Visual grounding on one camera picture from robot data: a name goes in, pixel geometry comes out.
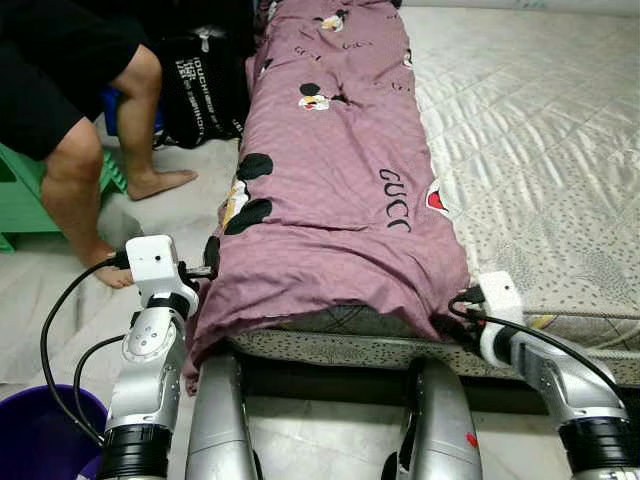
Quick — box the pink cartoon print duvet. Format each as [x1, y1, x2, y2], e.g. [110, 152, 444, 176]
[183, 0, 471, 396]

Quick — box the silver left robot leg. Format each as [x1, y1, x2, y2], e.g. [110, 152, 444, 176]
[185, 345, 263, 480]

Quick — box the person in black shorts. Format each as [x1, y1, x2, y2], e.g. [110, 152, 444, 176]
[0, 0, 199, 291]

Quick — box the black white-lettered bag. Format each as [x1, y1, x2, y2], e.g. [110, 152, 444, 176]
[155, 25, 256, 151]

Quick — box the blue plastic container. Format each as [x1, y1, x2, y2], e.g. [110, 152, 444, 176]
[100, 88, 166, 136]

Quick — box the green plastic stool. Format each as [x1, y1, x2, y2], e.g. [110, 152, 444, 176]
[0, 140, 131, 253]

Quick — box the white quilted mattress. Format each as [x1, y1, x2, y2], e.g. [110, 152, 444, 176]
[225, 5, 640, 386]

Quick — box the purple plastic bucket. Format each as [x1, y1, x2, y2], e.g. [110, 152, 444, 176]
[0, 385, 109, 480]

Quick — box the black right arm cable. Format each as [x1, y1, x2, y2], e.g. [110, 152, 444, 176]
[448, 288, 631, 406]

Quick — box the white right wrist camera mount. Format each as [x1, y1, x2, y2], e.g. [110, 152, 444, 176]
[478, 270, 526, 326]

